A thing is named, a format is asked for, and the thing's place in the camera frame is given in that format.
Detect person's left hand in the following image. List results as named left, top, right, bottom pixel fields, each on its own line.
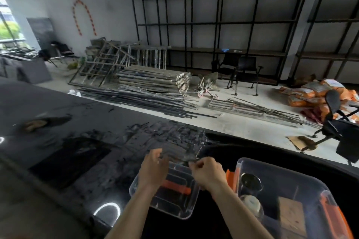
left=137, top=148, right=170, bottom=192

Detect person's right hand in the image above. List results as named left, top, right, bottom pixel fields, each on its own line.
left=188, top=157, right=228, bottom=193

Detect clear plastic bag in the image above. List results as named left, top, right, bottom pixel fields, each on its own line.
left=126, top=120, right=209, bottom=164

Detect person's left forearm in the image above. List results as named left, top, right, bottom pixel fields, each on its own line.
left=105, top=185, right=161, bottom=239

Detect person's right forearm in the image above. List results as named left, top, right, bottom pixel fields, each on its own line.
left=208, top=183, right=274, bottom=239

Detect clear lid with orange latch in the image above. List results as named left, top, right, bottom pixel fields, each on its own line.
left=129, top=160, right=201, bottom=220

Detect metal cup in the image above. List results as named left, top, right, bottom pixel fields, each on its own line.
left=240, top=173, right=263, bottom=196

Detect pile of dark metal rods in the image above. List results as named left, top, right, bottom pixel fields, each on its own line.
left=77, top=85, right=218, bottom=119

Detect large black tub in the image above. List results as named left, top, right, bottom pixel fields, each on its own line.
left=140, top=133, right=359, bottom=239

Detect white tape roll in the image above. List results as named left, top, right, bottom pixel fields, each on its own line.
left=240, top=195, right=265, bottom=222

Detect caster wheels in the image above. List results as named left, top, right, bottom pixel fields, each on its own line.
left=196, top=75, right=220, bottom=99

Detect stack of metal planks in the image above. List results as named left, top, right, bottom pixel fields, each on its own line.
left=115, top=64, right=192, bottom=94

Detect pile of grey metal bars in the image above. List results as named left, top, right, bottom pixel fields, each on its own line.
left=208, top=97, right=320, bottom=128

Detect clear storage bin orange latches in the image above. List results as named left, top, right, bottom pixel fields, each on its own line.
left=226, top=157, right=356, bottom=239

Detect black chair with armrests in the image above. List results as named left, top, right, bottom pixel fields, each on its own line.
left=211, top=52, right=241, bottom=89
left=232, top=55, right=264, bottom=97

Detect leaning metal scaffold frames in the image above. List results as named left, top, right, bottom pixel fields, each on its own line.
left=68, top=37, right=171, bottom=87

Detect flat cardboard scrap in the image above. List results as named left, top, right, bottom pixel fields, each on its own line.
left=287, top=135, right=318, bottom=152

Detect brown cardboard piece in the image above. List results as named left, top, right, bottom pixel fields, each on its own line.
left=277, top=197, right=307, bottom=237

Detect pile of orange sacks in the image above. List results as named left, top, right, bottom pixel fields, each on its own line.
left=278, top=79, right=359, bottom=123

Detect black folding chair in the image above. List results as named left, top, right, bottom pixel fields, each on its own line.
left=39, top=41, right=76, bottom=68

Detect wide black metal shelving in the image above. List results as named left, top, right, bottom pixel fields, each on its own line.
left=127, top=0, right=316, bottom=86

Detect black office chair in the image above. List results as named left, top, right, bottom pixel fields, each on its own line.
left=300, top=89, right=359, bottom=164

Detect grey counter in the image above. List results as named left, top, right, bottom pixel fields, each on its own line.
left=0, top=52, right=53, bottom=85

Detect dark chalkboard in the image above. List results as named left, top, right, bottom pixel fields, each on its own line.
left=27, top=17, right=58, bottom=50

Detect window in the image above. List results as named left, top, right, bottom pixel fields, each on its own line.
left=0, top=0, right=30, bottom=50

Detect orange arch wall decoration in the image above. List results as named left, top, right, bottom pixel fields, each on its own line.
left=72, top=0, right=97, bottom=37

